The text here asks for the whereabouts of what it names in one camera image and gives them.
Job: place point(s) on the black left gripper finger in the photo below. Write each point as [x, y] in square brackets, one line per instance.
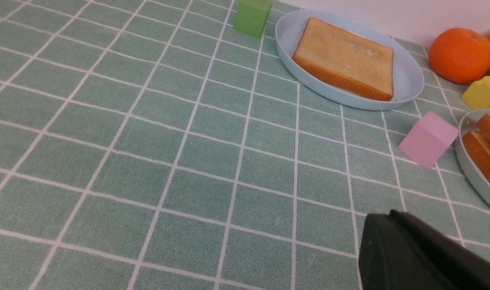
[399, 251]

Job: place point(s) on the pink foam cube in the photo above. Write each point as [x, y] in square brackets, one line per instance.
[428, 139]

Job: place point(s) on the green centre plate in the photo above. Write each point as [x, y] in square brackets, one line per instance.
[471, 171]

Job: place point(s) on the light blue bread plate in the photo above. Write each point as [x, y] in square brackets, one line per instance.
[408, 80]

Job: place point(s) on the yellow foam cube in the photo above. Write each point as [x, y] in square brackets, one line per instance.
[477, 96]

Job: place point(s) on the orange fruit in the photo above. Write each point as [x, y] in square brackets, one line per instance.
[460, 55]

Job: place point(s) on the green foam cube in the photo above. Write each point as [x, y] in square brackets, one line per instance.
[252, 15]

